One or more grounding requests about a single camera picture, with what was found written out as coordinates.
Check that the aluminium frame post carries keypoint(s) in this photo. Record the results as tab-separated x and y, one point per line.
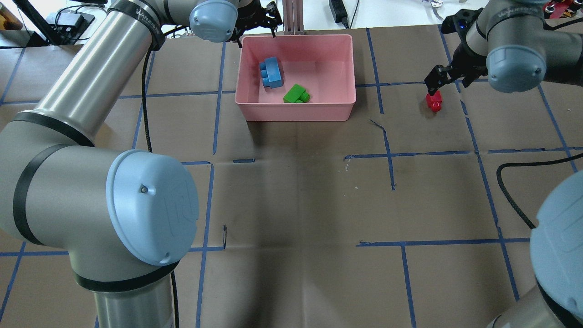
293	19

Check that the green toy block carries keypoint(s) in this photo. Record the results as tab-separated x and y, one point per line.
297	94

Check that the black power adapter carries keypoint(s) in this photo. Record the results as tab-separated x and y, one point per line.
338	11

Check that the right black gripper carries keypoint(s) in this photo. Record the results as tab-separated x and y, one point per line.
465	59

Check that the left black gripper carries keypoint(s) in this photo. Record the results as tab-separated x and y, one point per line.
252	13

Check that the blue toy block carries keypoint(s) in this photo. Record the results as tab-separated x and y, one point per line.
270	72

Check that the red toy block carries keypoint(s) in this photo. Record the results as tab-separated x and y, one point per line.
434	101

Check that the pink plastic box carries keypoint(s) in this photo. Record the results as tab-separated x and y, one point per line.
323	64

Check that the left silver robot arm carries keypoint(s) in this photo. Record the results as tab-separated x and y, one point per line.
126	218

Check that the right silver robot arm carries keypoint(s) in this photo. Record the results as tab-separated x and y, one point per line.
511	44

